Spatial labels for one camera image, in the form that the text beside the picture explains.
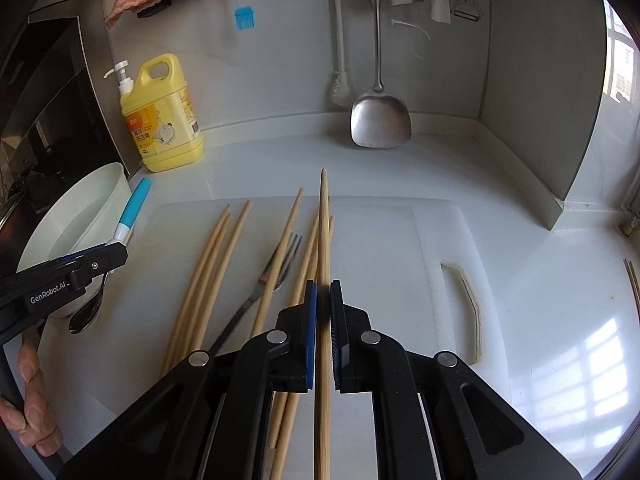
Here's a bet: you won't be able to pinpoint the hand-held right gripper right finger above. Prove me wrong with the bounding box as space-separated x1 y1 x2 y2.
328 280 583 480

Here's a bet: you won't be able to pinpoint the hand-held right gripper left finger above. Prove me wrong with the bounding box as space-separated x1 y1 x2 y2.
57 282 319 480

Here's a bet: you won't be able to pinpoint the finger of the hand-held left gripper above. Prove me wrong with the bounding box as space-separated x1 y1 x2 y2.
69 241 129 282
47 245 109 266

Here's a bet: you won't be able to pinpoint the white bowl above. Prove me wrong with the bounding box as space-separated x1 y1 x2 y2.
16 162 132 319

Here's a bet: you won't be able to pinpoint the spoon with blue white handle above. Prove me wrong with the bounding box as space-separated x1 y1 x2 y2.
68 177 152 335

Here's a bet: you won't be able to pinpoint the light bamboo chopstick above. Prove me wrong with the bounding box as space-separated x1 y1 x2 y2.
314 169 334 480

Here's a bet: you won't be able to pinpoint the pile of wooden chopsticks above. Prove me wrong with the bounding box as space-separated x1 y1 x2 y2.
160 187 335 480

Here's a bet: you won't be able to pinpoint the person's left hand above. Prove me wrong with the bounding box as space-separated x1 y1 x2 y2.
0 344 64 459

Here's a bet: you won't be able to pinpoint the metal fork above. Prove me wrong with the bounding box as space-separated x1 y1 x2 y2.
207 232 304 358

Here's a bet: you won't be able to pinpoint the white cutting board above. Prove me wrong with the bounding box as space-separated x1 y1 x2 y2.
35 195 496 480

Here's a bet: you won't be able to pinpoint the yellow dish soap bottle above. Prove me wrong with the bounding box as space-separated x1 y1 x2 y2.
103 53 205 173

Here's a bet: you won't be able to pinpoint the black range hood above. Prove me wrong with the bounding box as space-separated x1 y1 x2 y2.
0 0 132 201

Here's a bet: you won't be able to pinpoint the metal spatula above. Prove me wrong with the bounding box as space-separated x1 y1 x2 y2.
350 0 413 149

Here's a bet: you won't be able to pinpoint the white bottle brush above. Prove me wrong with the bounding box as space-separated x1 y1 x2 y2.
327 0 354 107

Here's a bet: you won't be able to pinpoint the chopsticks at right edge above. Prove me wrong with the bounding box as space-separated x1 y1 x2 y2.
622 258 640 313

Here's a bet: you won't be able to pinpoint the window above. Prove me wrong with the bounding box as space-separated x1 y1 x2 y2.
602 0 640 106

